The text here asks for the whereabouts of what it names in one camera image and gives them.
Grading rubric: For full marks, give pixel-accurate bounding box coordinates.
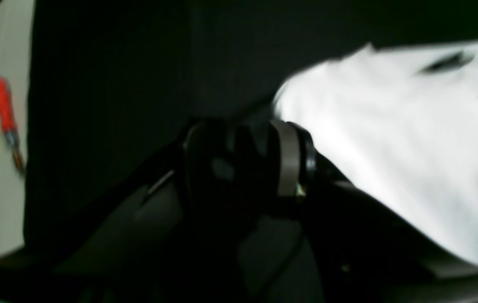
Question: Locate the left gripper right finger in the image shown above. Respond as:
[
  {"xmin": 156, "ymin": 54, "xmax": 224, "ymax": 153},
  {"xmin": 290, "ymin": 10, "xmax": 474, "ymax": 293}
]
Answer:
[{"xmin": 267, "ymin": 120, "xmax": 478, "ymax": 303}]

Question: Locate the white printed t-shirt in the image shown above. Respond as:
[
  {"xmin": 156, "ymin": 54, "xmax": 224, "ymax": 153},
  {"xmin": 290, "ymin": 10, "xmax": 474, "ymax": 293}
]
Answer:
[{"xmin": 274, "ymin": 41, "xmax": 478, "ymax": 266}]

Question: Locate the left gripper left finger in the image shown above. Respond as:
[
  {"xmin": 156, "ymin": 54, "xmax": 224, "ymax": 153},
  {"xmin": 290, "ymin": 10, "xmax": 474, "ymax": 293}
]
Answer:
[{"xmin": 0, "ymin": 120, "xmax": 261, "ymax": 303}]

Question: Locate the black table cloth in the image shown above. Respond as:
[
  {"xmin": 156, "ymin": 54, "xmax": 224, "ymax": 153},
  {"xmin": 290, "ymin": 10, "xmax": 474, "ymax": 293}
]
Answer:
[{"xmin": 24, "ymin": 0, "xmax": 478, "ymax": 247}]

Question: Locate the red handled screwdriver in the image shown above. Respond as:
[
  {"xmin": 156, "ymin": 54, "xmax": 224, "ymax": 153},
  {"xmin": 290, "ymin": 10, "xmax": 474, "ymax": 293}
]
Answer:
[{"xmin": 0, "ymin": 77, "xmax": 25, "ymax": 177}]

